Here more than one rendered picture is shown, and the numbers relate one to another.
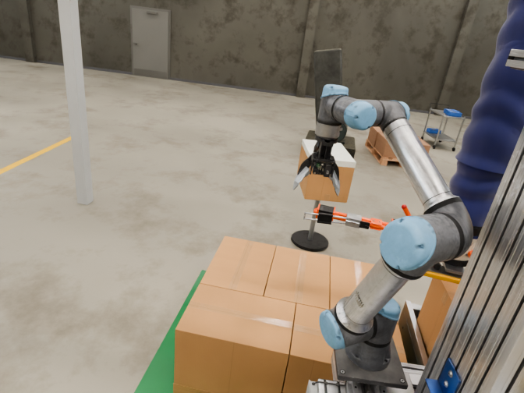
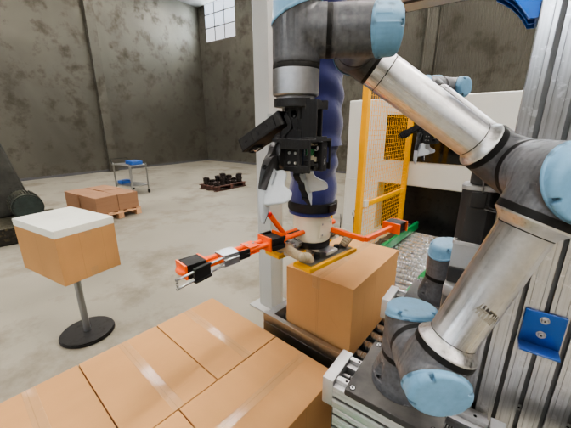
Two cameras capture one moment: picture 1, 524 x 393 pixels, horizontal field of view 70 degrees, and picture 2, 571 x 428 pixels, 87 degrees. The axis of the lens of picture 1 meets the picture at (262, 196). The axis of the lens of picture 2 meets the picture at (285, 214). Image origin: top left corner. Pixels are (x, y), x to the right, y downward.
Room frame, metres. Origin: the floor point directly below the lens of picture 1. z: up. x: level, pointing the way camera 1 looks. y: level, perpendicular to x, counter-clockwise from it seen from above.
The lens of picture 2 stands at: (0.86, 0.27, 1.68)
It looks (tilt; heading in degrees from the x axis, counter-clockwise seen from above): 16 degrees down; 304
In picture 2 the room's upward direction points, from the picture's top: straight up
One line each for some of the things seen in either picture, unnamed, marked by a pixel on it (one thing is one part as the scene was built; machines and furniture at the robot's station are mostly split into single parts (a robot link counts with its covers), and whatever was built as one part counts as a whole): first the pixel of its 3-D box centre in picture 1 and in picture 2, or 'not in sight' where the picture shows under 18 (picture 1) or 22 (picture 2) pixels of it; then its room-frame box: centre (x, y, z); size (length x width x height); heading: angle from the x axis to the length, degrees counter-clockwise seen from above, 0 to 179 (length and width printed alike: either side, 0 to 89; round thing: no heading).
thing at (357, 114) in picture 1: (358, 113); (361, 33); (1.06, -0.24, 1.82); 0.11 x 0.11 x 0.08; 28
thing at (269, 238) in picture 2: not in sight; (271, 240); (1.56, -0.66, 1.22); 0.10 x 0.08 x 0.06; 168
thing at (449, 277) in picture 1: (452, 272); (326, 253); (1.42, -0.88, 1.12); 0.34 x 0.10 x 0.05; 78
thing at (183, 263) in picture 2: (325, 212); (192, 266); (1.64, -0.32, 1.22); 0.08 x 0.07 x 0.05; 78
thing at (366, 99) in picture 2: not in sight; (384, 191); (1.71, -2.73, 1.05); 1.17 x 0.10 x 2.10; 83
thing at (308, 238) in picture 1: (314, 215); (81, 300); (3.45, -0.56, 0.31); 0.40 x 0.40 x 0.62
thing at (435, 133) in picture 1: (441, 126); (130, 175); (8.58, -3.86, 0.43); 0.92 x 0.55 x 0.87; 176
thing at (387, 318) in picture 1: (377, 315); (409, 328); (0.96, -0.42, 1.20); 0.13 x 0.12 x 0.14; 118
